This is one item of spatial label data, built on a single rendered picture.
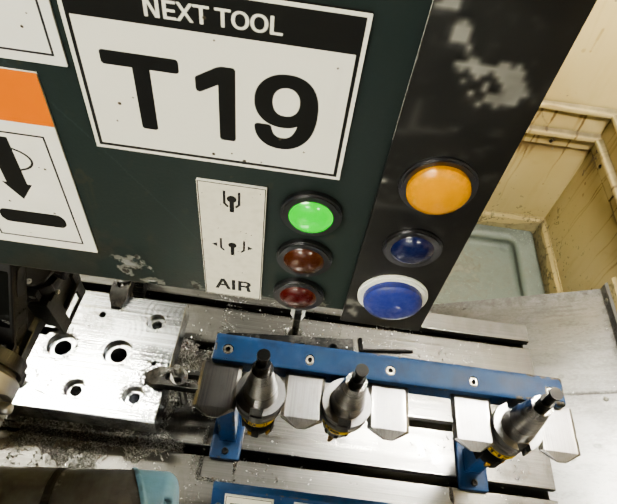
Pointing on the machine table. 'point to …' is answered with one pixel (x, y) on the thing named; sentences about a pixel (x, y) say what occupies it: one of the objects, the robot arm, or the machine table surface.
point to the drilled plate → (169, 337)
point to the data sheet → (17, 31)
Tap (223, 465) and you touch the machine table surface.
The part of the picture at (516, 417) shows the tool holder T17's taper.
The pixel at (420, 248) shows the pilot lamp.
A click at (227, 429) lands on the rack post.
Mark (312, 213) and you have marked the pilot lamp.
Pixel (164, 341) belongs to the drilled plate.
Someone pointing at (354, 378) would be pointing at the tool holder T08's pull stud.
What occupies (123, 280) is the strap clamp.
